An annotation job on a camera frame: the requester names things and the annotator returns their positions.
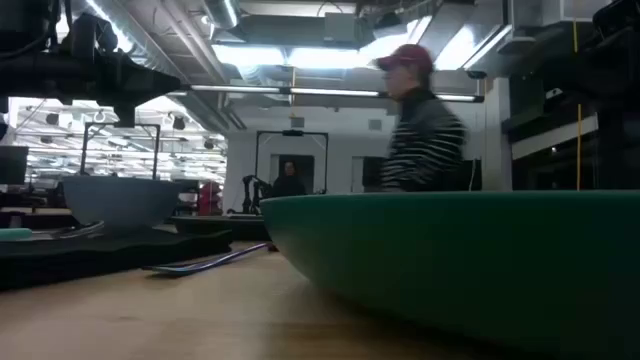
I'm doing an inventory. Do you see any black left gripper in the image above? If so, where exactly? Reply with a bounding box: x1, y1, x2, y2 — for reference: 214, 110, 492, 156
59, 13, 183, 129

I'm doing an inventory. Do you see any blue bowl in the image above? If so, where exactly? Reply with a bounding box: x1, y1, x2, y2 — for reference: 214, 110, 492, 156
61, 174, 185, 235

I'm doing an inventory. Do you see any spoon with teal handle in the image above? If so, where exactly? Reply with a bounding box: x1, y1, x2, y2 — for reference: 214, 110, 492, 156
0, 219, 107, 243

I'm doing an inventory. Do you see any black cloth napkin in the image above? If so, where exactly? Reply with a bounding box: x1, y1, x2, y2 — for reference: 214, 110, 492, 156
0, 227, 235, 292

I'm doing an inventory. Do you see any fork with teal handle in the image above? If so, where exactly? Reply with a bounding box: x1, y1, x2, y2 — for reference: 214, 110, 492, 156
141, 241, 275, 278

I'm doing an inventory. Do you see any green plate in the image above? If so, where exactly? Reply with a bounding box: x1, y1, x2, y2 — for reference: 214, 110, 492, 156
259, 188, 640, 360

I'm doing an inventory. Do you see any red bulky object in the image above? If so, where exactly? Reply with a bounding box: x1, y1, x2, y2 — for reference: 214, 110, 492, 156
197, 180, 224, 217

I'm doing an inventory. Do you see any black desk monitor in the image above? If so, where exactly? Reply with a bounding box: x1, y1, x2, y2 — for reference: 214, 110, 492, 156
0, 145, 30, 187

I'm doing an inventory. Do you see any person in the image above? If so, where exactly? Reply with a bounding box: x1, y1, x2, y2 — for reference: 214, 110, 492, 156
373, 43, 470, 194
271, 159, 308, 198

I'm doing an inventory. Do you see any black folding screen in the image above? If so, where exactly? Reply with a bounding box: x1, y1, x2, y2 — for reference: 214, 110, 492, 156
462, 158, 484, 193

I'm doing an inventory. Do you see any black camera gantry frame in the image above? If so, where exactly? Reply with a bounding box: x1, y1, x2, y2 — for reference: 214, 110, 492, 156
79, 121, 162, 182
254, 129, 330, 197

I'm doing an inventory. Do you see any round silver air duct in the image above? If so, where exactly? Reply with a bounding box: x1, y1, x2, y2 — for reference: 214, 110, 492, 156
201, 0, 242, 31

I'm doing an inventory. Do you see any black wall monitor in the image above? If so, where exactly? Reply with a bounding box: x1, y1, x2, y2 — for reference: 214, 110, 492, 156
361, 156, 389, 194

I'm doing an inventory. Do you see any yellow cable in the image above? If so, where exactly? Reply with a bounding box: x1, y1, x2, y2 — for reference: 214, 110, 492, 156
571, 18, 585, 192

